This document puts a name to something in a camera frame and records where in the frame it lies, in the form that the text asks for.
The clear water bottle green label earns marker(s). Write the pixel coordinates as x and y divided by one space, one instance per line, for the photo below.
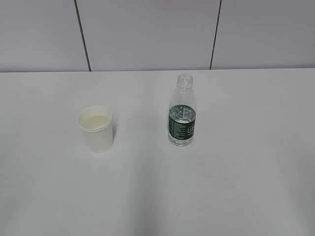
182 112

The white paper cup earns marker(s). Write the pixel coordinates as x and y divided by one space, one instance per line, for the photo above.
96 123

